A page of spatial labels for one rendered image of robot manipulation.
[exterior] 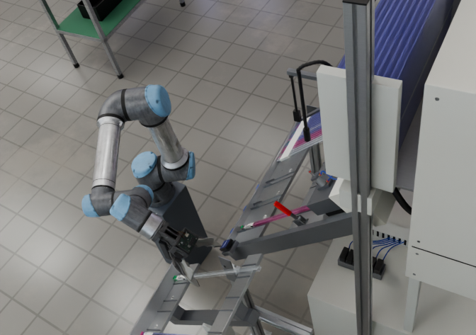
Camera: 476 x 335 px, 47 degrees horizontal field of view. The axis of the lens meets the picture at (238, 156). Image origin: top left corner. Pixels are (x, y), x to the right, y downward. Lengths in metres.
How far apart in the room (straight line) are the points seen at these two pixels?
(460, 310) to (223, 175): 1.63
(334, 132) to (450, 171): 0.24
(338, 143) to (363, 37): 0.33
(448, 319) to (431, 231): 0.65
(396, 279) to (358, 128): 1.00
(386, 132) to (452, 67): 0.18
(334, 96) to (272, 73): 2.60
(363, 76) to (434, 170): 0.29
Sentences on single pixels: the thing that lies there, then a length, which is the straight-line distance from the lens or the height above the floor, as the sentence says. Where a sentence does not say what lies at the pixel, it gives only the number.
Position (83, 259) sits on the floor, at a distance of 3.12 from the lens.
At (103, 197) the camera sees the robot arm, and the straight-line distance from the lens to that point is 1.80.
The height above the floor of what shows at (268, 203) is 0.80.
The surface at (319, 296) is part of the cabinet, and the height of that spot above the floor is 0.62.
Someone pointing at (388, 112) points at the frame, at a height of 1.64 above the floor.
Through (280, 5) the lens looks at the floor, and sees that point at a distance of 4.28.
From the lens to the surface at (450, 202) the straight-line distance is 1.27.
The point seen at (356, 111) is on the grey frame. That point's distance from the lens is 1.08.
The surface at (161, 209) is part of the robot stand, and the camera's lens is 2.41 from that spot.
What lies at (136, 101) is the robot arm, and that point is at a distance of 1.94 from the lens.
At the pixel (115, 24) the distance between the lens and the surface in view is 3.92.
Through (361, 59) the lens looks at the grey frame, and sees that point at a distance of 0.98.
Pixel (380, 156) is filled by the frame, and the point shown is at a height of 1.51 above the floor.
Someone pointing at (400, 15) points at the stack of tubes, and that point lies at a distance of 1.28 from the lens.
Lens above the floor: 2.42
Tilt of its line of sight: 49 degrees down
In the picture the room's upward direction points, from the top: 16 degrees counter-clockwise
